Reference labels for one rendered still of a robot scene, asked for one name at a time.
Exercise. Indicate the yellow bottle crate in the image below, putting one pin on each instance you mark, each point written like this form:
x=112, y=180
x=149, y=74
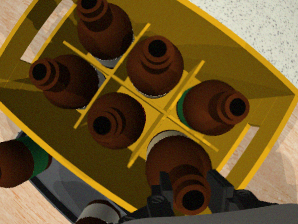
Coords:
x=201, y=39

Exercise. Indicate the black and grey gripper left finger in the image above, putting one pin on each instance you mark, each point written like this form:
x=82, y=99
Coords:
x=157, y=205

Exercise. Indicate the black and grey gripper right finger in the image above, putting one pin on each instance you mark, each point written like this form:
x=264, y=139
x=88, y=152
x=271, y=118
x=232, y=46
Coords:
x=224, y=198

